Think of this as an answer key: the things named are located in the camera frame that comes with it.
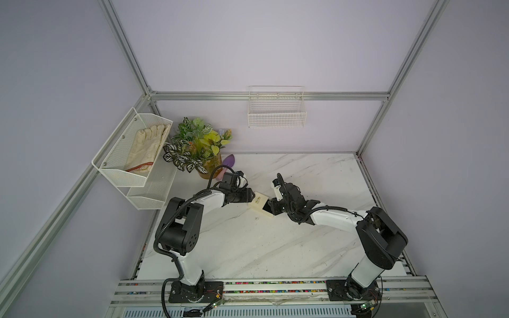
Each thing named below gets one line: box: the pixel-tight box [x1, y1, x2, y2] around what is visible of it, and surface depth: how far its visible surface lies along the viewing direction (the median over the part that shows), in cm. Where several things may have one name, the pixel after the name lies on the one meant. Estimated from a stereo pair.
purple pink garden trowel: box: [217, 153, 236, 177], surface depth 120 cm
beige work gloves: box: [125, 123, 171, 173], surface depth 79 cm
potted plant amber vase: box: [163, 117, 232, 180], surface depth 94 cm
